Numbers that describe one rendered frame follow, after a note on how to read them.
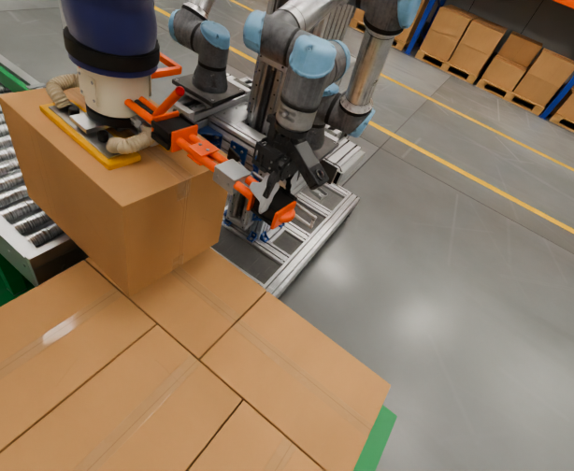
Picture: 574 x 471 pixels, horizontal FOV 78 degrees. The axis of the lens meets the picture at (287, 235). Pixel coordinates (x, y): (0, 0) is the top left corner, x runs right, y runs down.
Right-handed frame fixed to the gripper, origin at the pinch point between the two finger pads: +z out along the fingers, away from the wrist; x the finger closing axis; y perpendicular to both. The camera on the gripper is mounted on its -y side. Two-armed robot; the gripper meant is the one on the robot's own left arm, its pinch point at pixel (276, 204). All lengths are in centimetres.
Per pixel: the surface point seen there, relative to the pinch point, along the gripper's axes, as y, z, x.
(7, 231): 85, 61, 31
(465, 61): 95, 84, -716
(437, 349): -78, 119, -113
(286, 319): -9, 66, -22
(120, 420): 5, 67, 41
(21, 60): 334, 118, -83
